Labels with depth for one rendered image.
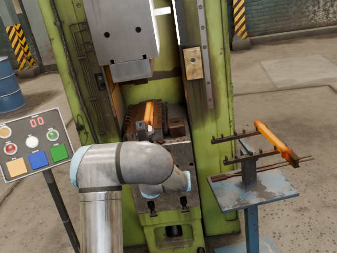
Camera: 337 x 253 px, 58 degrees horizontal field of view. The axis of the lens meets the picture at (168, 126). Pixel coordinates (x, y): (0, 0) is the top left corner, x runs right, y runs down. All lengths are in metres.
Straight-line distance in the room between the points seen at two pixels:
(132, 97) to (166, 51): 0.38
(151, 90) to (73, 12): 0.73
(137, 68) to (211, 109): 0.51
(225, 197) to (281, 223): 0.89
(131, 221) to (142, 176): 1.43
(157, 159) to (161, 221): 1.16
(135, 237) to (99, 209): 1.52
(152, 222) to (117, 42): 1.07
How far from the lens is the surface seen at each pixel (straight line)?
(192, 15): 1.64
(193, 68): 1.67
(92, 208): 0.83
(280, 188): 1.69
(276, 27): 7.64
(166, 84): 2.07
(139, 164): 0.80
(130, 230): 2.29
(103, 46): 1.54
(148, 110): 1.80
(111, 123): 1.83
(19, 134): 1.66
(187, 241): 2.13
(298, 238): 2.37
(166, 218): 1.94
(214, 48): 1.69
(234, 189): 1.68
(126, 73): 1.55
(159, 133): 1.67
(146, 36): 1.51
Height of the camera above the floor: 1.70
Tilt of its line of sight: 26 degrees down
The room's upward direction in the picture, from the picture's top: 10 degrees counter-clockwise
